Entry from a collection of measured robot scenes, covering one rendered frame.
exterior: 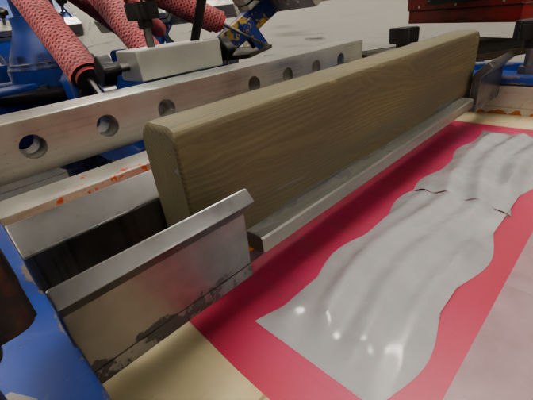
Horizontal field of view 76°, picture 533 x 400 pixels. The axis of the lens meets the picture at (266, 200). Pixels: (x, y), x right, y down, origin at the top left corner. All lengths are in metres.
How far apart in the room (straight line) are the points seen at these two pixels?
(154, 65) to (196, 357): 0.36
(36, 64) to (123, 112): 0.56
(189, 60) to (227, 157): 0.33
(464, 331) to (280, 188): 0.12
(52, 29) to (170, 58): 0.25
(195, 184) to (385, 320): 0.11
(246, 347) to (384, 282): 0.08
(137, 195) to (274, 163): 0.07
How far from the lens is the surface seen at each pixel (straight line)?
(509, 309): 0.22
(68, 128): 0.38
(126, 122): 0.39
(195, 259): 0.16
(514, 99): 0.53
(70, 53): 0.63
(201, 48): 0.50
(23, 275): 0.20
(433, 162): 0.37
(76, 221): 0.18
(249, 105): 0.18
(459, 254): 0.23
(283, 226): 0.19
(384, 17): 2.56
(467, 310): 0.21
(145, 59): 0.46
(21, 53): 0.96
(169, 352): 0.19
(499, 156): 0.38
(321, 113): 0.22
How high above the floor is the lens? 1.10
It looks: 28 degrees down
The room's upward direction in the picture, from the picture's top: 7 degrees counter-clockwise
